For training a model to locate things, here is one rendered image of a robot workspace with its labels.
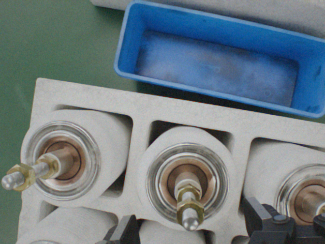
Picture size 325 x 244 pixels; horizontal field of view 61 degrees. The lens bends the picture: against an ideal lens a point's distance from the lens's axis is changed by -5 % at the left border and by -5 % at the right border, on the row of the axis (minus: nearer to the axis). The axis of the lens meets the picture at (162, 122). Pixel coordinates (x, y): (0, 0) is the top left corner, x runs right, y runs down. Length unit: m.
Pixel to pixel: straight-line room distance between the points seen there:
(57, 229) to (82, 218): 0.04
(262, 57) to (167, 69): 0.17
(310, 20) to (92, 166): 0.33
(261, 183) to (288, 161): 0.03
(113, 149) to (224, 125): 0.13
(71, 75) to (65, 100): 0.20
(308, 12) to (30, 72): 0.47
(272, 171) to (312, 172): 0.03
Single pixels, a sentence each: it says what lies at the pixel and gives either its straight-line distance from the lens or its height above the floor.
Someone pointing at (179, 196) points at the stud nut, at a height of 0.30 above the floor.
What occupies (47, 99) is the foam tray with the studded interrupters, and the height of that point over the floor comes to 0.18.
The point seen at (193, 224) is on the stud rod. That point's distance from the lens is 0.17.
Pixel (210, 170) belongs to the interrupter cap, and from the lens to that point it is 0.26.
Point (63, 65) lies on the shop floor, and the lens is 0.56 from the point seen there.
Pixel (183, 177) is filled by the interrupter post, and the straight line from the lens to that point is 0.24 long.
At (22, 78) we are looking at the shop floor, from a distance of 0.59.
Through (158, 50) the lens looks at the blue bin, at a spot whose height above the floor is 0.00.
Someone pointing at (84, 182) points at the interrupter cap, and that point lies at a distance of 0.28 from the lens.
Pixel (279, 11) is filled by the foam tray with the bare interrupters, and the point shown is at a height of 0.14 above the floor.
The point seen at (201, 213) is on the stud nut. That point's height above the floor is 0.33.
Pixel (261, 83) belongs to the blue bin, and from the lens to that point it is 0.53.
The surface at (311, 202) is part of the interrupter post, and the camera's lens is 0.28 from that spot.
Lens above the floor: 0.51
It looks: 86 degrees down
